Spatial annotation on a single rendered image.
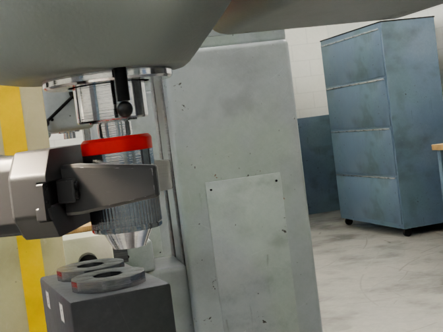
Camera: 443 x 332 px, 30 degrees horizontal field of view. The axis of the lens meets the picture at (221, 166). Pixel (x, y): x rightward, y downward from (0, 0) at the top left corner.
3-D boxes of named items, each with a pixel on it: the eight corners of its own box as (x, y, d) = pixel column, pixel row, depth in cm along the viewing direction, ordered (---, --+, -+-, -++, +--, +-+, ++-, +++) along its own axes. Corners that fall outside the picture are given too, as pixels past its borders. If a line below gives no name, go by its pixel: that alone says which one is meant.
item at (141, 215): (142, 221, 58) (133, 149, 58) (175, 224, 54) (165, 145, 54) (81, 233, 56) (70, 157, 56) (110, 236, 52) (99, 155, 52)
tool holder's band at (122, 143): (133, 149, 58) (131, 134, 58) (165, 145, 54) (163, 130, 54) (70, 157, 56) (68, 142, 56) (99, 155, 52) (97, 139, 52)
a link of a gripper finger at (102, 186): (161, 205, 53) (67, 214, 53) (156, 155, 52) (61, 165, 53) (157, 207, 51) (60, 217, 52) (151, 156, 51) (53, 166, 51)
